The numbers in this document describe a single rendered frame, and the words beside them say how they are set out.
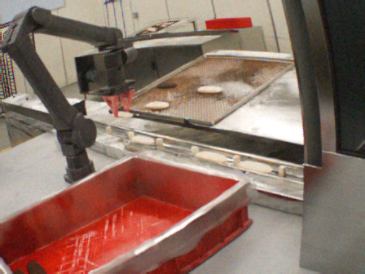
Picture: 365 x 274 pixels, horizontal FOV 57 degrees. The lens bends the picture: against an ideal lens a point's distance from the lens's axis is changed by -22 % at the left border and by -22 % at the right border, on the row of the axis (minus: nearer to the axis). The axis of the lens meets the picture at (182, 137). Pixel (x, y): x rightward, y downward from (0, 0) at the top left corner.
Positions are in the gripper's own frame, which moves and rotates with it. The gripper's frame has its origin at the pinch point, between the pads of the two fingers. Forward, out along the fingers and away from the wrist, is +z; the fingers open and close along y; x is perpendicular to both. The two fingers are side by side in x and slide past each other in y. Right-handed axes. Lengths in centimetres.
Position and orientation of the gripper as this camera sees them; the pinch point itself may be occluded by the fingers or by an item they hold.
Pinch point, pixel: (121, 112)
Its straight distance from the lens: 126.8
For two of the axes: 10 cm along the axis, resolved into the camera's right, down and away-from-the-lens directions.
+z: 1.6, 9.4, 3.1
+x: -6.5, -1.4, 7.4
